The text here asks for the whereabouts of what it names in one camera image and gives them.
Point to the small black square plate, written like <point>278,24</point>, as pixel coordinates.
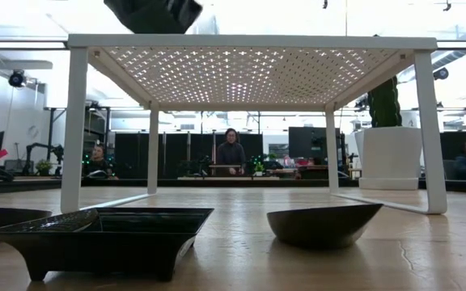
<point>95,246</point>

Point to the large black screen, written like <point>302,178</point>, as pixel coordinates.
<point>312,142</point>

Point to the white hexagonal plant pot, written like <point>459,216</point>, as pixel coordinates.
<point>391,157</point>

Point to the black aluminium table frame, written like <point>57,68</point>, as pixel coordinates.
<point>237,183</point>

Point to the black ceiling spotlight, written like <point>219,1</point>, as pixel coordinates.
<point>16,78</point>
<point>441,73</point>

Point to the white perforated metal shelf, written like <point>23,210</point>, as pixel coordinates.
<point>257,41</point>

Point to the small potted plant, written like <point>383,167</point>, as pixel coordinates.
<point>259,168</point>
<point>43,166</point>

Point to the black teardrop plate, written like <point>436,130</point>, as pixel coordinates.
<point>63,221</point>
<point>322,226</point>

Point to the black background robot arm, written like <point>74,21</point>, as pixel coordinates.
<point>43,155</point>

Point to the green cactus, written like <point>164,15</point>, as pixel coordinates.
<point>384,103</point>

